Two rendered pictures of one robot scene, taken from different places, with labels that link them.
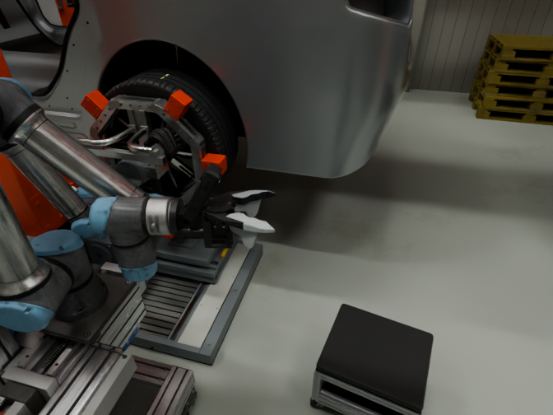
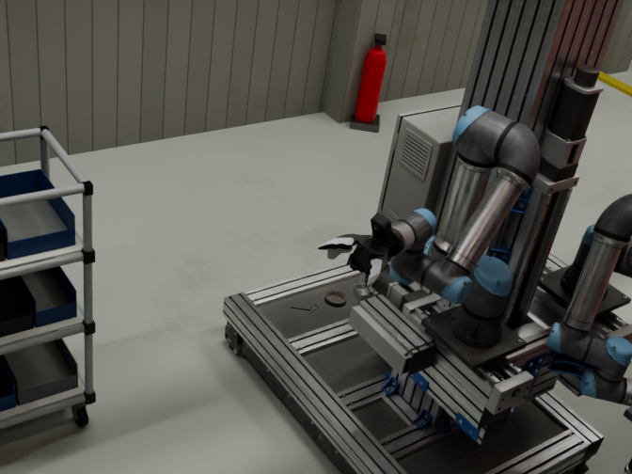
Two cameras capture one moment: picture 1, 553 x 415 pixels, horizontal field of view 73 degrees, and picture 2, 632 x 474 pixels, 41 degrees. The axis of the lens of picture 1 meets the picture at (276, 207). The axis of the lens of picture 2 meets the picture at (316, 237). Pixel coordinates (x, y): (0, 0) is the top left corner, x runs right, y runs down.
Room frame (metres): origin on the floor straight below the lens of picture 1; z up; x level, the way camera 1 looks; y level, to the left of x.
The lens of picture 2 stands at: (1.43, -1.31, 2.31)
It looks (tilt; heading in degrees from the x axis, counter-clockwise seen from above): 33 degrees down; 125
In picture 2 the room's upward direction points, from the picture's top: 10 degrees clockwise
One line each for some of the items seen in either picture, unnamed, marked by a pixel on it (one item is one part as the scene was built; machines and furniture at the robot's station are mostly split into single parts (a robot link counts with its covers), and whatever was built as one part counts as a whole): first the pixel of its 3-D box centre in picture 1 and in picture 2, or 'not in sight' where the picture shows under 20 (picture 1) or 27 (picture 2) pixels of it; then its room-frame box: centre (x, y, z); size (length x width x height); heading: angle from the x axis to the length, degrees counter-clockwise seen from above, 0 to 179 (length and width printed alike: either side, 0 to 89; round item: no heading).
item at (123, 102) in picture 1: (150, 156); not in sight; (1.55, 0.58, 0.85); 0.54 x 0.07 x 0.54; 75
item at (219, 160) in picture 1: (214, 165); not in sight; (1.47, 0.28, 0.85); 0.09 x 0.08 x 0.07; 75
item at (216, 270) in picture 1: (188, 250); not in sight; (1.71, 0.54, 0.13); 0.50 x 0.36 x 0.10; 75
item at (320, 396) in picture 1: (371, 371); not in sight; (0.90, -0.40, 0.17); 0.43 x 0.36 x 0.34; 65
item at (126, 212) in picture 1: (123, 216); (414, 228); (0.59, 0.30, 1.21); 0.11 x 0.08 x 0.09; 90
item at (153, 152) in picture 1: (147, 132); not in sight; (1.41, 0.52, 1.03); 0.19 x 0.18 x 0.11; 165
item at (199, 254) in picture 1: (183, 226); not in sight; (1.71, 0.54, 0.32); 0.40 x 0.30 x 0.28; 75
